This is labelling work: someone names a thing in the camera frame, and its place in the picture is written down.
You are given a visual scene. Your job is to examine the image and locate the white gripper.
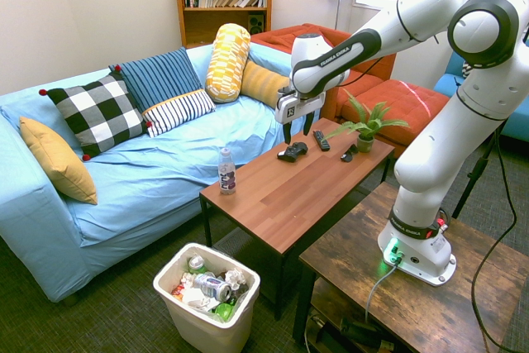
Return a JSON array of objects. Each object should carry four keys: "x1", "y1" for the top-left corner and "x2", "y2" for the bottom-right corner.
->
[{"x1": 274, "y1": 86, "x2": 326, "y2": 145}]

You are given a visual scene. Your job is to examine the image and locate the clear plastic bottle purple label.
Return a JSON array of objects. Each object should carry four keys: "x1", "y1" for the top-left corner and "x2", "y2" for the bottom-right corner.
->
[{"x1": 217, "y1": 146, "x2": 237, "y2": 196}]

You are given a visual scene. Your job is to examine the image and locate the green plastic bottle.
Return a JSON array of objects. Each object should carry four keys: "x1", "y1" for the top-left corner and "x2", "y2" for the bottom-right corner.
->
[{"x1": 213, "y1": 302, "x2": 237, "y2": 323}]

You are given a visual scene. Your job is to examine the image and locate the white plastic trash bin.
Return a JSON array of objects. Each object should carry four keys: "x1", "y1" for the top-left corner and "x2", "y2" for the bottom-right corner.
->
[{"x1": 152, "y1": 242, "x2": 261, "y2": 353}]

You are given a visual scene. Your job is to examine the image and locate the black game controller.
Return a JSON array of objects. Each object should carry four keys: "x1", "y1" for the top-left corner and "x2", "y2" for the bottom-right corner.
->
[{"x1": 276, "y1": 141, "x2": 309, "y2": 163}]

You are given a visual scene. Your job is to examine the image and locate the black tv remote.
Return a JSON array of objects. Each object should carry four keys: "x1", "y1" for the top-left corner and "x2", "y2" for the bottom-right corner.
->
[{"x1": 312, "y1": 130, "x2": 331, "y2": 152}]

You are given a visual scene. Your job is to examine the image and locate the black sunglasses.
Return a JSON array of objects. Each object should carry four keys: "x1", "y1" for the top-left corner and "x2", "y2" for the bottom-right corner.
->
[{"x1": 340, "y1": 144, "x2": 360, "y2": 163}]

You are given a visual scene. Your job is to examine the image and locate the orange yellow striped pillow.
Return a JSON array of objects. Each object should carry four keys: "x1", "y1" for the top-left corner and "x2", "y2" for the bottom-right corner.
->
[{"x1": 239, "y1": 60, "x2": 291, "y2": 108}]

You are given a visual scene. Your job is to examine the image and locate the potted green fern plant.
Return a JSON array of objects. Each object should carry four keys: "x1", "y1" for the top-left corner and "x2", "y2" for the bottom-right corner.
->
[{"x1": 322, "y1": 88, "x2": 411, "y2": 154}]

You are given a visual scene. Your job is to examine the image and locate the orange armchair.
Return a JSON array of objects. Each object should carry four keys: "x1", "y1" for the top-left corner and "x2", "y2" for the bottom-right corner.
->
[{"x1": 250, "y1": 23, "x2": 398, "y2": 121}]

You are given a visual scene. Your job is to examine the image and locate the yellow white patterned bolster pillow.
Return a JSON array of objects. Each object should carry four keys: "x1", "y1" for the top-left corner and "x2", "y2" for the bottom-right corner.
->
[{"x1": 205, "y1": 23, "x2": 252, "y2": 104}]

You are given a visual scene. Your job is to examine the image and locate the orange ottoman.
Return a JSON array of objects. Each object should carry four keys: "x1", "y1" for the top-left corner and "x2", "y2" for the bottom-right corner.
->
[{"x1": 336, "y1": 79, "x2": 450, "y2": 159}]

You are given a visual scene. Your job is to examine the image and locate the small black speaker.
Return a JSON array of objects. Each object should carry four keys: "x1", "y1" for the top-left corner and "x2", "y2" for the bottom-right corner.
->
[{"x1": 247, "y1": 13, "x2": 266, "y2": 34}]

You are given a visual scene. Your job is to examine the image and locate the white navy striped pillow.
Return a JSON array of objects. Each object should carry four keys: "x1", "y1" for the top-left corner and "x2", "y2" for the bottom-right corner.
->
[{"x1": 141, "y1": 88, "x2": 217, "y2": 138}]

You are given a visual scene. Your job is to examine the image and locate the light blue sofa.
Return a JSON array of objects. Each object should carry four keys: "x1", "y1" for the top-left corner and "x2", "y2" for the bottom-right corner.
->
[{"x1": 0, "y1": 42, "x2": 324, "y2": 303}]

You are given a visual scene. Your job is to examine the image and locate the blue striped pillow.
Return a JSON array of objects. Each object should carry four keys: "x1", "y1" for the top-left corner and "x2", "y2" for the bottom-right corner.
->
[{"x1": 108, "y1": 46, "x2": 204, "y2": 114}]

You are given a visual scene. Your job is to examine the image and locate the wooden bookshelf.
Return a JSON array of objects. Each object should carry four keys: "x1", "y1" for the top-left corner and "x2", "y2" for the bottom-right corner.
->
[{"x1": 169, "y1": 0, "x2": 276, "y2": 49}]

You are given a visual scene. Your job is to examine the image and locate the crushed silver can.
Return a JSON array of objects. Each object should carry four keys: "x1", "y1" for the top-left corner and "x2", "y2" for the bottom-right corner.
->
[{"x1": 193, "y1": 272, "x2": 232, "y2": 302}]

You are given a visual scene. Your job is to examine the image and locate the crumpled white paper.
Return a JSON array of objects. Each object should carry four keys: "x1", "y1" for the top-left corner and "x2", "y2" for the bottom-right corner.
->
[{"x1": 181, "y1": 285, "x2": 217, "y2": 309}]

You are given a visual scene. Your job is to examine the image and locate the black white checkered pillow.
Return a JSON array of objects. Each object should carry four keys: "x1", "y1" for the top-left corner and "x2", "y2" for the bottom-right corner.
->
[{"x1": 39, "y1": 71, "x2": 153, "y2": 162}]

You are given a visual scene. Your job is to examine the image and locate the rustic brown wooden table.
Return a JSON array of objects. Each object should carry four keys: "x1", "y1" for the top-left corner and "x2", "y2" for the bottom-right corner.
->
[{"x1": 292, "y1": 181, "x2": 529, "y2": 353}]

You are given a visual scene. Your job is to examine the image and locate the blue chair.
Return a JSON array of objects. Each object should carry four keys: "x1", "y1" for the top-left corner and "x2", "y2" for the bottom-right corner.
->
[{"x1": 433, "y1": 36, "x2": 529, "y2": 143}]

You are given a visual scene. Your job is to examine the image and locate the mustard yellow pillow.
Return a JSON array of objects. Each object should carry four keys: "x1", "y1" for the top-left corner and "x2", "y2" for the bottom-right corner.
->
[{"x1": 19, "y1": 116, "x2": 99, "y2": 206}]

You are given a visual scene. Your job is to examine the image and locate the wooden coffee table black frame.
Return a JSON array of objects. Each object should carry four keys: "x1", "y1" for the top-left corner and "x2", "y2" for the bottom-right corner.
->
[{"x1": 199, "y1": 117, "x2": 396, "y2": 322}]

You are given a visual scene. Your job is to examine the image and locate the grey power cable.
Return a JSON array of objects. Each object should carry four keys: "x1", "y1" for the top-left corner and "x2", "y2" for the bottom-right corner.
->
[{"x1": 364, "y1": 260, "x2": 398, "y2": 325}]

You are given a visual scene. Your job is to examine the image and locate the black camera tripod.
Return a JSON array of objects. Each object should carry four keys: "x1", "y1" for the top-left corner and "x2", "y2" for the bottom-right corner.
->
[{"x1": 451, "y1": 119, "x2": 512, "y2": 220}]

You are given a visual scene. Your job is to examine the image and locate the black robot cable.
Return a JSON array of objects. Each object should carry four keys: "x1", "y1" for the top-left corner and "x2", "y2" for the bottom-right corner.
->
[{"x1": 465, "y1": 0, "x2": 529, "y2": 353}]

